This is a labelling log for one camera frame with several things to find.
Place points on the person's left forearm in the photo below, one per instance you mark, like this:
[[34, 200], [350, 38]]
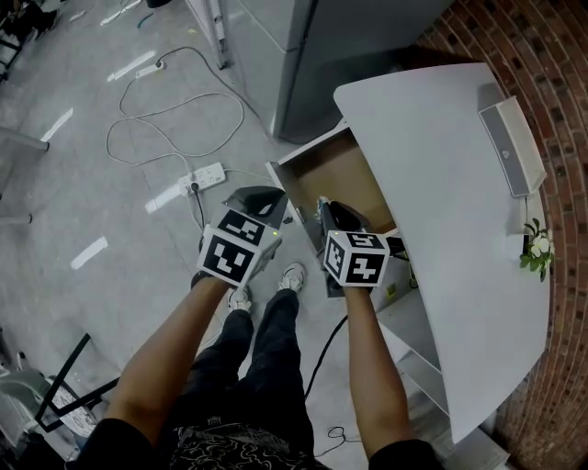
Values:
[[170, 358]]

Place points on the large white power strip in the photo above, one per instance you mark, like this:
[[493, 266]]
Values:
[[204, 176]]

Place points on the black printed t-shirt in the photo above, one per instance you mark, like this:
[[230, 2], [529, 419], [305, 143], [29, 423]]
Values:
[[229, 447]]

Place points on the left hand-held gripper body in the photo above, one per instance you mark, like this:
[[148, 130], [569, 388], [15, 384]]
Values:
[[225, 261]]

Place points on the person's white sneaker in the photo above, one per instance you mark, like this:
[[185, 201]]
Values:
[[240, 300], [292, 277]]

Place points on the black metal stand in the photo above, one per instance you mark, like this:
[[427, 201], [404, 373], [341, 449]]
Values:
[[69, 362]]

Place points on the grey metal cabinet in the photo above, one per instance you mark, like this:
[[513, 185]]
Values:
[[312, 59]]

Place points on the small potted flower plant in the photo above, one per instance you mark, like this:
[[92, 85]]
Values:
[[537, 250]]

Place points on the white shelving rack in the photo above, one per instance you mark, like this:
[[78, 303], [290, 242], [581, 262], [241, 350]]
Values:
[[216, 27]]

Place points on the beige speaker box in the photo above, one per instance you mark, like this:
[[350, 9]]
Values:
[[510, 142]]

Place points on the person's right white sneaker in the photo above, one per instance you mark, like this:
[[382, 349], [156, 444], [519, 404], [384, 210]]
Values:
[[292, 277]]

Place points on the black trousers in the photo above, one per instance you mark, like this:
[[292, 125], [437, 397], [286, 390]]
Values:
[[271, 358]]

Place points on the person's right forearm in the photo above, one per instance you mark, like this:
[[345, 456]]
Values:
[[372, 367]]

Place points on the white wooden drawer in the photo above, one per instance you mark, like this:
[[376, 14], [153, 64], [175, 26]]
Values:
[[335, 174]]

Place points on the person's left white sneaker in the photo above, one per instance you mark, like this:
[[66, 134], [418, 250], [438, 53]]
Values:
[[240, 300]]

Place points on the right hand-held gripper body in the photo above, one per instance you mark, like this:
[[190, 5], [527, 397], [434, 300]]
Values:
[[358, 266]]

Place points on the grey plastic chair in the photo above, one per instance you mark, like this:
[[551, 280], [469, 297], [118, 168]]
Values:
[[18, 404]]

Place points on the white curved desk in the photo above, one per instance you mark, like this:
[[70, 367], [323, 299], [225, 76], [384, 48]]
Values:
[[450, 229]]

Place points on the small white power strip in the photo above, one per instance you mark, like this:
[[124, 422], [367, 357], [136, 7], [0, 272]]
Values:
[[149, 70]]

